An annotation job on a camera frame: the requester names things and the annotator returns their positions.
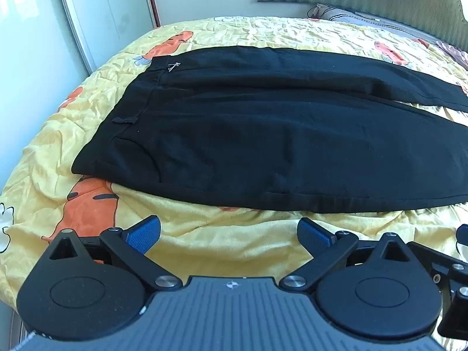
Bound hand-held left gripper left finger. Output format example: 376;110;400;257
43;215;183;295

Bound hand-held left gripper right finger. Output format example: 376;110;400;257
280;217;415;294

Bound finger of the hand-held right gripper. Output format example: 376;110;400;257
409;224;468;300

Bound black pants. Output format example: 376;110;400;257
71;46;468;213

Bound yellow carrot printed blanket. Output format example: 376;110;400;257
0;15;468;339

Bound white sliding wardrobe door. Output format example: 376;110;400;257
0;0;97;191
60;0;159;75

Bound pink patterned pillow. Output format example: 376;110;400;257
433;39;468;71

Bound grey patterned pillow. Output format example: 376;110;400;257
307;3;445;44

